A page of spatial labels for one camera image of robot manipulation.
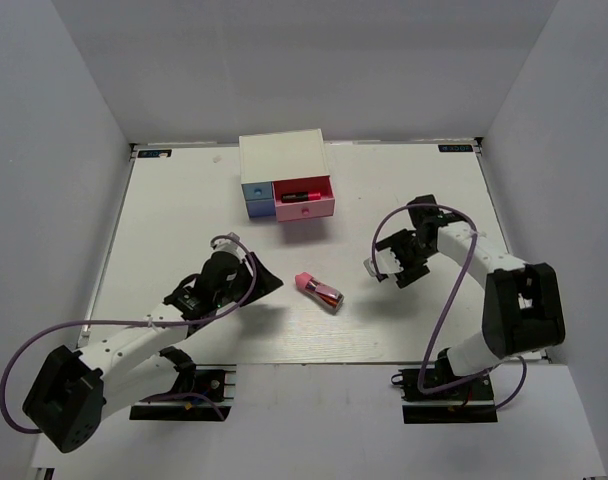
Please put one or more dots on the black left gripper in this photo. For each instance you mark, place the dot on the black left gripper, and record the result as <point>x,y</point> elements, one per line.
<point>266,282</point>

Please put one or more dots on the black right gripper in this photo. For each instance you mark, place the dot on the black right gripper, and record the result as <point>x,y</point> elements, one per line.
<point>410,272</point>

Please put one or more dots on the pink cap highlighter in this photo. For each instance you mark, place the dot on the pink cap highlighter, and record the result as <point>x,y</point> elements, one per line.
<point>305,196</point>

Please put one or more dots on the pink drawer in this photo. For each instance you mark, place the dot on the pink drawer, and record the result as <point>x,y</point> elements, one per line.
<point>287,212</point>

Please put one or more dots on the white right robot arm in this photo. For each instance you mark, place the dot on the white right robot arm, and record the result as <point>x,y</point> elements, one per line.
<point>522,309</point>

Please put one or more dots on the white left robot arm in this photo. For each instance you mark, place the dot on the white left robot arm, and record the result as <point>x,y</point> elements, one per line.
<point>75,390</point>

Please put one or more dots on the pink lid marker bottle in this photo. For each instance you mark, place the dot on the pink lid marker bottle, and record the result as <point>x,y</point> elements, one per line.
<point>326,296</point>

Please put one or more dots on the lower blue drawer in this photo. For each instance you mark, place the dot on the lower blue drawer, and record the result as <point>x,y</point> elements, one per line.
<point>260,208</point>

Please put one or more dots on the blue drawer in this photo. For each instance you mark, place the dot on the blue drawer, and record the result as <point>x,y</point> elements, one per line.
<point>257,191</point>
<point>260,208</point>

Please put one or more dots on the upper blue drawer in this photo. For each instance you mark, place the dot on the upper blue drawer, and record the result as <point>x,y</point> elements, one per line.
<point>257,191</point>

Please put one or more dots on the white drawer organizer box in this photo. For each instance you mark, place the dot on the white drawer organizer box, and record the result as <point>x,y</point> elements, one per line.
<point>282,156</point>

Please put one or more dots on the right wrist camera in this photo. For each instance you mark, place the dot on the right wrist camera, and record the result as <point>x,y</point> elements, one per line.
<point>383,265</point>

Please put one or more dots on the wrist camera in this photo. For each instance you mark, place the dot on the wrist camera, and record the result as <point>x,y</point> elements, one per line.
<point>383,265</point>
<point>229,244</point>

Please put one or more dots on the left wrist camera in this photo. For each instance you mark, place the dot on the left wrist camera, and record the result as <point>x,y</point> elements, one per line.
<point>229,244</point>

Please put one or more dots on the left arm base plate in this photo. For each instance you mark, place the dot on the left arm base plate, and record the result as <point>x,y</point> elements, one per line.
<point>205,395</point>

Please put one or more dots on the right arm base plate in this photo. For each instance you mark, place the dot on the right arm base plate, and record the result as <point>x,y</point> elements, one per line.
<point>471,403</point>

